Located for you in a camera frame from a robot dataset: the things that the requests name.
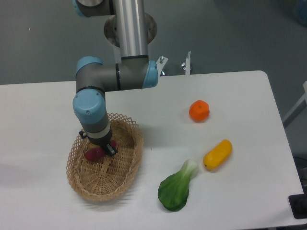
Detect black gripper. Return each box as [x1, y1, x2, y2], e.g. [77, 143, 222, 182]
[79, 130, 118, 157]

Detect purple sweet potato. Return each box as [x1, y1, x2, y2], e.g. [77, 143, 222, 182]
[84, 140, 117, 161]

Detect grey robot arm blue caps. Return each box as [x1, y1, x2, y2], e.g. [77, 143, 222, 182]
[72, 0, 159, 156]

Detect woven wicker basket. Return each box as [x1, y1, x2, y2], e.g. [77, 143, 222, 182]
[66, 113, 144, 201]

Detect green bok choy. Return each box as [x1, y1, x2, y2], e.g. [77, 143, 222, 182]
[157, 159, 199, 212]

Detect orange tangerine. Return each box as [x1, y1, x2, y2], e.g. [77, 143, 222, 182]
[189, 100, 210, 122]

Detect yellow mango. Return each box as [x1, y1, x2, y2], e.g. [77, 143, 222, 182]
[203, 139, 233, 171]

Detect black device at table edge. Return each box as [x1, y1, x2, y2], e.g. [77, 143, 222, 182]
[288, 194, 307, 219]

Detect white metal mounting frame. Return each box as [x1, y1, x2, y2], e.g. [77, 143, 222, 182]
[156, 50, 192, 77]

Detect white frame at right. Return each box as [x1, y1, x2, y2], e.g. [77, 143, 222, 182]
[282, 81, 307, 128]

